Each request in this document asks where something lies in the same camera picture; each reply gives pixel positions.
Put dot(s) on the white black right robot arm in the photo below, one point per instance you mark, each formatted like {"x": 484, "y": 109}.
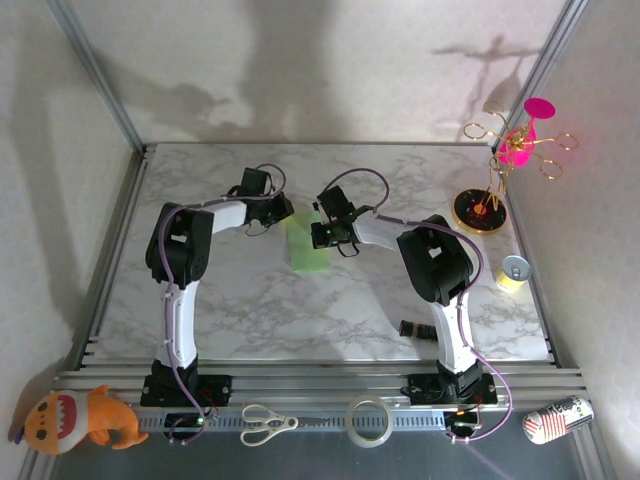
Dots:
{"x": 435, "y": 265}

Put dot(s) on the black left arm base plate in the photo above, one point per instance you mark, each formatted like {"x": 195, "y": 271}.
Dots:
{"x": 220, "y": 390}

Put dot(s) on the aluminium table side rail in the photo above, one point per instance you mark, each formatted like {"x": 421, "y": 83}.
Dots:
{"x": 520, "y": 240}
{"x": 125, "y": 210}

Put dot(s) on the green cloth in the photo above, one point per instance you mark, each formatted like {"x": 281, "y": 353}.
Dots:
{"x": 307, "y": 250}

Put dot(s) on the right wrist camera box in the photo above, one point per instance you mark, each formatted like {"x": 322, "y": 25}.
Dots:
{"x": 317, "y": 204}

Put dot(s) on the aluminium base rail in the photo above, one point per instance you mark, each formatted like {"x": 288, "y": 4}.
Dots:
{"x": 310, "y": 382}

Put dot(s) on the aluminium frame strut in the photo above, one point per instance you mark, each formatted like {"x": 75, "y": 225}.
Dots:
{"x": 37, "y": 467}
{"x": 595, "y": 460}

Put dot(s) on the red white striped can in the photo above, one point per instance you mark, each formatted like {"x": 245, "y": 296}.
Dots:
{"x": 555, "y": 420}

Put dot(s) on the orange shark plush toy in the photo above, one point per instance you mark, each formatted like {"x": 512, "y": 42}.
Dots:
{"x": 105, "y": 417}

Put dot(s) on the small black cylindrical bottle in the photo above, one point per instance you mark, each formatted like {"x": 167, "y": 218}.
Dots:
{"x": 417, "y": 330}

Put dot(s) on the pink plastic wine glass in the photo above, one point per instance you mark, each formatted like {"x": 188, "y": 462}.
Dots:
{"x": 517, "y": 152}

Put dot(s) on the aluminium frame post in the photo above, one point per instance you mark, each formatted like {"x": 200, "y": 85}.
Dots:
{"x": 550, "y": 50}
{"x": 101, "y": 80}

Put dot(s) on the clear tape roll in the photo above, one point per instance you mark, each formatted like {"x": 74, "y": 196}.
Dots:
{"x": 369, "y": 443}

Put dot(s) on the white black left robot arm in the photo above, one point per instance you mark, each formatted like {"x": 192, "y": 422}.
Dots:
{"x": 185, "y": 325}

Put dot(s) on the black controller board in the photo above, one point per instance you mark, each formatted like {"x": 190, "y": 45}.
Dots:
{"x": 462, "y": 422}
{"x": 185, "y": 422}

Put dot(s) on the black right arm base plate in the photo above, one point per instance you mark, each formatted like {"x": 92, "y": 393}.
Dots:
{"x": 417, "y": 390}

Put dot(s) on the yellow drink can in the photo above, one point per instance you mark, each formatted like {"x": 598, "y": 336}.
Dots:
{"x": 512, "y": 275}

